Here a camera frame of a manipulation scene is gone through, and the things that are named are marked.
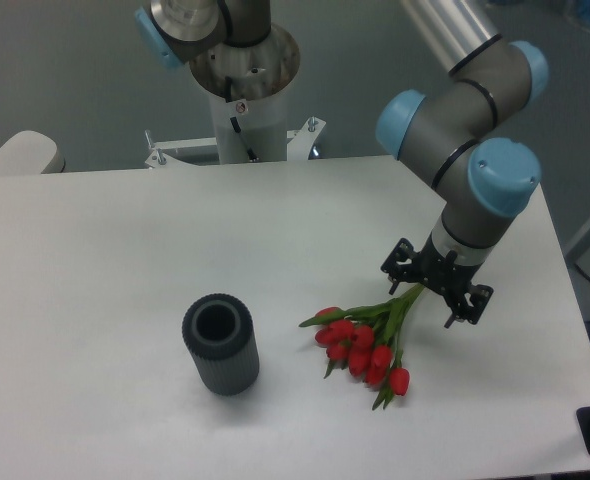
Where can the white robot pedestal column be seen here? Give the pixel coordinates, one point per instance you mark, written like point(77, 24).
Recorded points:
point(248, 88)

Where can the white metal base bracket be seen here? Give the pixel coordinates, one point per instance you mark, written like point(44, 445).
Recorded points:
point(299, 145)

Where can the dark grey ribbed vase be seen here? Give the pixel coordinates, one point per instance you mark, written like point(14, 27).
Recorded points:
point(219, 333)

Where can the white chair armrest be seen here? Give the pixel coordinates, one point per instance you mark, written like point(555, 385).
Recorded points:
point(30, 153)

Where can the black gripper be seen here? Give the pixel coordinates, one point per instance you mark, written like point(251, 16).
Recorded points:
point(446, 268)

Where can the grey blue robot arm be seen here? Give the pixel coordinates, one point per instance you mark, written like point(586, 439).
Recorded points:
point(446, 141)

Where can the red tulip bouquet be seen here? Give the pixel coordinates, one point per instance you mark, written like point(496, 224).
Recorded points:
point(367, 342)

